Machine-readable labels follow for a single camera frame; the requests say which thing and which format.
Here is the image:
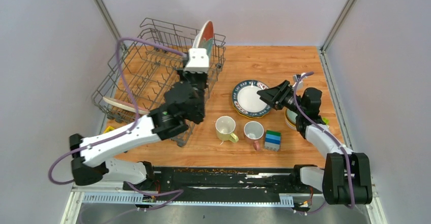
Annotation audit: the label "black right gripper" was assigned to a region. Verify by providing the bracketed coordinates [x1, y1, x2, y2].
[257, 80, 305, 115]

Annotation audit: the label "teal rimmed plate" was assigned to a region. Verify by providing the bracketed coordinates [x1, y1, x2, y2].
[231, 80, 269, 113]

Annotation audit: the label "red and teal floral plate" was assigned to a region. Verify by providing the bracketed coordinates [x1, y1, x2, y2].
[192, 20, 214, 57]

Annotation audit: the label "cream and pink plate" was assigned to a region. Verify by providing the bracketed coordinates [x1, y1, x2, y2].
[102, 97, 149, 115]

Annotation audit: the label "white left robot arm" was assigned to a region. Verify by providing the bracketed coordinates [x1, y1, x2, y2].
[69, 69, 208, 190]

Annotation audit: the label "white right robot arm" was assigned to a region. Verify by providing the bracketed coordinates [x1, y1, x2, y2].
[257, 80, 373, 208]

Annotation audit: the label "stacked teal and yellow bowls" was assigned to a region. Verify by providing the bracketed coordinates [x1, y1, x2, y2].
[285, 109, 297, 130]

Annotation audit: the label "pink mug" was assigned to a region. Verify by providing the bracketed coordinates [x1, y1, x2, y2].
[243, 121, 264, 151]

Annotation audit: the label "green blue grey block stack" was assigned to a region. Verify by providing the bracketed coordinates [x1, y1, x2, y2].
[264, 130, 281, 151]

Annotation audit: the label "green scalloped plate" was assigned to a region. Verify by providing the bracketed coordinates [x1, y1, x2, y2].
[233, 105, 271, 119]

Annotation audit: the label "yellow mug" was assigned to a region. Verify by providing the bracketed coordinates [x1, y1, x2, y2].
[215, 116, 239, 143]

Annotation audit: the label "small red yellow green toy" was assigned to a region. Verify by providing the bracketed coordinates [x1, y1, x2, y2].
[322, 117, 329, 125]

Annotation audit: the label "yellow red blue toy block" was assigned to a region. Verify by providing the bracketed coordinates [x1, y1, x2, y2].
[103, 126, 115, 134]

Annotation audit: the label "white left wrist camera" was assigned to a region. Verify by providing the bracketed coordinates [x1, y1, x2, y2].
[184, 48, 209, 74]

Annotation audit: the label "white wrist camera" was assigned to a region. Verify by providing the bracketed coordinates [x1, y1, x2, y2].
[292, 73, 304, 89]
[184, 48, 209, 74]

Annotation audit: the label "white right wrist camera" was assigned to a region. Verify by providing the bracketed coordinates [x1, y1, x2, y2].
[292, 73, 304, 89]

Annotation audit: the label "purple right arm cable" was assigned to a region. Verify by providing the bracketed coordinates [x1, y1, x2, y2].
[292, 71, 356, 215]

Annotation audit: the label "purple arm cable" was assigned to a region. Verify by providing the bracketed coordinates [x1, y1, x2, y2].
[292, 71, 356, 215]
[48, 37, 188, 213]

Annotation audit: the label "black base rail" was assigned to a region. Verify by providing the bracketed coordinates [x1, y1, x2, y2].
[72, 164, 378, 213]

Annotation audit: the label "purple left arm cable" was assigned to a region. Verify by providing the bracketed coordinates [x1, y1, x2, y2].
[48, 37, 188, 213]

